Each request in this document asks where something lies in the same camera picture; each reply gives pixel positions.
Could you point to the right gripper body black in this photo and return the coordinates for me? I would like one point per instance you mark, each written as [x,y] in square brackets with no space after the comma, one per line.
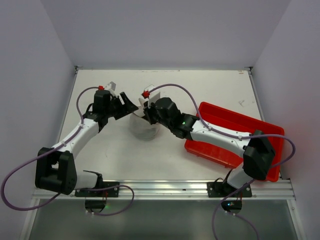
[149,114]

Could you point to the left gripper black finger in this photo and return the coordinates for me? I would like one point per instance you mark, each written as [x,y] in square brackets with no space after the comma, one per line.
[124,97]
[130,107]

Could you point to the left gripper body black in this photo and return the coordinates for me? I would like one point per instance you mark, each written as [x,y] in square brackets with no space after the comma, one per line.
[117,109]

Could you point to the white mesh laundry bag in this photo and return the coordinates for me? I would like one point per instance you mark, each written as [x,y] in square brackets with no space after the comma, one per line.
[139,126]

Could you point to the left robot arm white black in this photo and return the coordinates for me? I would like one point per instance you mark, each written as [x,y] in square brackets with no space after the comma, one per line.
[56,169]

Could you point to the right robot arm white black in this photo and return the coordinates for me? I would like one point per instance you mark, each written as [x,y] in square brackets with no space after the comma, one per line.
[255,149]

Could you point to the red plastic tray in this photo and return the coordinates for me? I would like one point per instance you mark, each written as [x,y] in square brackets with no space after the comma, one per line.
[231,120]

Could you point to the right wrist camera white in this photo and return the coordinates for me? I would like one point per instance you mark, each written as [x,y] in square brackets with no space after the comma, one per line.
[148,96]

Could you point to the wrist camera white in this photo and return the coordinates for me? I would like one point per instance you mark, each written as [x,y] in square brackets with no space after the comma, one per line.
[111,87]
[148,96]

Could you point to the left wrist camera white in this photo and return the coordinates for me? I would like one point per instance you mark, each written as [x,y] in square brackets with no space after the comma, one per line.
[111,87]

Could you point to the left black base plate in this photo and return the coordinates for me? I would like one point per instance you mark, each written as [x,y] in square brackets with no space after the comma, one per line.
[104,189]

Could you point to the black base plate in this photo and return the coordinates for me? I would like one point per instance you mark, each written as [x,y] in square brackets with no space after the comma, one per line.
[218,189]
[104,189]

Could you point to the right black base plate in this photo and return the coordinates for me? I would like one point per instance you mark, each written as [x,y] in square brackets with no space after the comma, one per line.
[218,189]

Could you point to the aluminium mounting rail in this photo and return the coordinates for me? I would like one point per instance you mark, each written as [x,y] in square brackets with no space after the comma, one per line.
[196,190]

